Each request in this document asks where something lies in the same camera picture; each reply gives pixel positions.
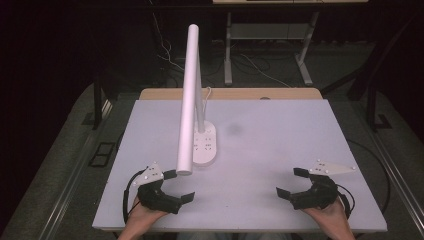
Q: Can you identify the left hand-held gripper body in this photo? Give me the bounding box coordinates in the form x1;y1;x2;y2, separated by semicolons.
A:
131;161;184;215

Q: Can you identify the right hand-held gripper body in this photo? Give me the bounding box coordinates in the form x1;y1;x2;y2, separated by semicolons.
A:
289;159;357;211

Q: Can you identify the person's left hand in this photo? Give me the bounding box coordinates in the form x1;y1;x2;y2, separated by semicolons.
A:
123;195;168;233

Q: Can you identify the person's right hand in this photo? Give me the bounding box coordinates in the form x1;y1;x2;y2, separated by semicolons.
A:
301;199;352;232

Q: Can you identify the white desk lamp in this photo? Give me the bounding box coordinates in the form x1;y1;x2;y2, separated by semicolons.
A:
175;23;218;177

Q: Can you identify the black metal stand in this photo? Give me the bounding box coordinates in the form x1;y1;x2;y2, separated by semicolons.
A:
81;74;112;131
365;75;393;133

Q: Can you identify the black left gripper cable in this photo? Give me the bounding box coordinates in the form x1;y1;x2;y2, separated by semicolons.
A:
122;168;148;225

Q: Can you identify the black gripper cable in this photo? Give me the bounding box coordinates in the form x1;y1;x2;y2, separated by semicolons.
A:
335;183;356;220
122;168;148;225

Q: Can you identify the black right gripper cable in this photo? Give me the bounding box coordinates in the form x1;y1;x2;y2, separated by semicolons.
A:
335;183;356;220

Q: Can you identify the black floor frame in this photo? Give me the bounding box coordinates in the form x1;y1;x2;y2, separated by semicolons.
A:
87;141;117;168

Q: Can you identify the long black floor cable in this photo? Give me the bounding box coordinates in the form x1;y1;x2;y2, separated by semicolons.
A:
345;139;392;215

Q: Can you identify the aluminium floor rail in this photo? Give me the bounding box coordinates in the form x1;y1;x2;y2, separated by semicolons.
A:
367;129;424;232
36;99;115;240

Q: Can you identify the white lamp cable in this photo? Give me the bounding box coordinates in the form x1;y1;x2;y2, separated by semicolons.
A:
201;86;213;112

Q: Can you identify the white floor cable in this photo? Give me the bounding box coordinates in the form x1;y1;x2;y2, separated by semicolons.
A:
239;53;293;89

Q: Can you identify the white metal frame desk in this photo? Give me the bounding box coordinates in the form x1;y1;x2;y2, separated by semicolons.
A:
212;0;370;87

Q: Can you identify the thin white hanging cable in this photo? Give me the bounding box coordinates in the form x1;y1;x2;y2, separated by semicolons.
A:
150;12;186;73

